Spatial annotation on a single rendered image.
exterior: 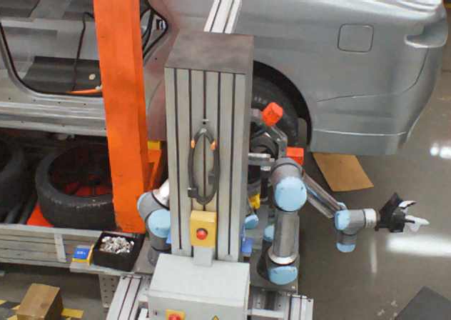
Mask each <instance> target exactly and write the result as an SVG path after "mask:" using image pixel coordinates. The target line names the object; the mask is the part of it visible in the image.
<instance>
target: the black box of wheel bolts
mask: <svg viewBox="0 0 451 320"><path fill-rule="evenodd" d="M92 251H93V260H94V265H95V266H102V267H106V268H110V269H117V270H120V271H127V272H131V270H132V268H133V265H134V263H136V260H137V258H138V255H139V245H138V239H137V238H133V237H132V236H125V235H121V234H114V233H110V232H105V231H102V233H101V235H100V236H99V238H98V239H97V241H96V243H95V244H94V246H93V248H92Z"/></svg>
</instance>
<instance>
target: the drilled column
mask: <svg viewBox="0 0 451 320"><path fill-rule="evenodd" d="M98 276H99V281H100V287H101V298H102V305H103V316H104V320H106V317H107V316H108V313H109V309H110V308H111V304H112V301H113V297H114V294H115V293H116V290H117V288H118V284H119V281H120V278H121V276H110V275H100V274H98Z"/></svg>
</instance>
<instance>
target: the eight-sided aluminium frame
mask: <svg viewBox="0 0 451 320"><path fill-rule="evenodd" d="M262 114H263V112H261V111H260V110H259V109H255V108H252V109H250V121H252V122H255V123H256V124H257V125H259V127H260V128H261V129H262V130H264V131H265V132H266V133H267V134H268V135H269V136H270V138H272V139H273V140H274V141H275V142H277V143H278V144H279V148H278V159H280V158H286V149H287V142H288V141H287V138H288V137H287V136H286V135H285V133H283V132H282V131H281V130H280V129H279V128H278V127H277V126H276V125H275V124H274V125H273V126H272V127H270V126H269V125H267V124H266V123H265V122H263V121H261V120H262ZM260 181H261V178H260V179H259V180H257V181H255V183H254V184H248V185H247V193H248V197H249V196H256V195H258V194H259V193H260ZM270 185H273V184H272V183H271V180H270V178H268V187H269V186H270Z"/></svg>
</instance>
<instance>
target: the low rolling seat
mask: <svg viewBox="0 0 451 320"><path fill-rule="evenodd" d="M393 320H451V300H450V299H448V298H447V297H444V296H442V295H441V294H439V293H437V292H435V291H434V290H432V289H431V288H429V287H426V286H422V287H421V289H420V290H419V291H417V293H416V294H415V295H414V296H413V297H412V298H411V300H410V302H408V303H407V304H406V305H405V306H404V307H403V309H402V311H401V312H399V313H398V314H397V316H396V317H395V318H394V319H393Z"/></svg>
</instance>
